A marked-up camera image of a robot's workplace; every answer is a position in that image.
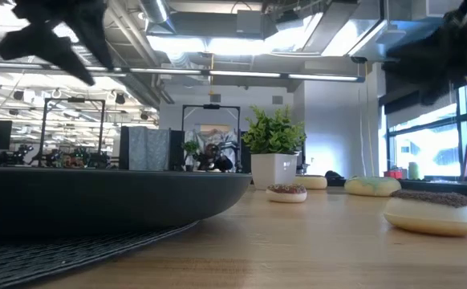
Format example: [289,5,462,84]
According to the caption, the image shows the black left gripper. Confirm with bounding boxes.
[0,0,114,87]

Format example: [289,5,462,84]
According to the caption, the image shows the green glazed donut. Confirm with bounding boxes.
[344,176,402,197]

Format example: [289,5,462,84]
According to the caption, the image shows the large chocolate sprinkled donut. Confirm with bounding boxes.
[383,189,467,238]

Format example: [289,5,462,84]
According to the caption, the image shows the small chocolate sprinkled donut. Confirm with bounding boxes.
[265,183,308,204]

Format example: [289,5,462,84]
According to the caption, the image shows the black low ledge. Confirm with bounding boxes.
[327,177,467,198]

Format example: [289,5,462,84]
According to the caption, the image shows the grey office partition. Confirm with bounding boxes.
[119,125,185,172]

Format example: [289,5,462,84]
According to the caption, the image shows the large dark grey plate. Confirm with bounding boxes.
[0,166,254,236]

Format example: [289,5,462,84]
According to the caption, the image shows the small green background plant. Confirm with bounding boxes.
[181,140,201,161]

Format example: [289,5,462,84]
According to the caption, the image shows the plain yellow donut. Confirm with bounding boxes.
[295,175,328,190]

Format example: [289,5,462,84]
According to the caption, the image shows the green artificial plant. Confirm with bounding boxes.
[241,104,307,156]

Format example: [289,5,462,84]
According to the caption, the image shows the long linear ceiling light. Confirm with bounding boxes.
[0,62,365,83]

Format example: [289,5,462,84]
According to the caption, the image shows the person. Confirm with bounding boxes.
[195,143,234,173]

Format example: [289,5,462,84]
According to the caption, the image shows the white square plant pot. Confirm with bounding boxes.
[250,151,300,191]

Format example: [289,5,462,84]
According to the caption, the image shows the dark woven placemat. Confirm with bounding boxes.
[0,220,201,289]

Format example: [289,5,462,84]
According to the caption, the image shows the round silver air duct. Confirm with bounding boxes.
[139,0,178,35]

